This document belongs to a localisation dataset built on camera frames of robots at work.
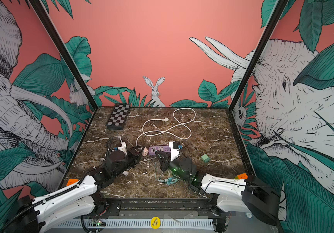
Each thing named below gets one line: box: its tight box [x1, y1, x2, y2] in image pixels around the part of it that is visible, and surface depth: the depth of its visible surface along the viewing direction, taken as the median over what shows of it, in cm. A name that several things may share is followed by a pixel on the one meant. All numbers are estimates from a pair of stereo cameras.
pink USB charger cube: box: [141, 146, 149, 157], surface depth 77 cm
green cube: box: [200, 153, 211, 164], surface depth 93 cm
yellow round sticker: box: [150, 216, 161, 230], surface depth 71 cm
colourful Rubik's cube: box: [234, 172, 249, 180], surface depth 82 cm
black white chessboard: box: [106, 103, 131, 131], surface depth 113 cm
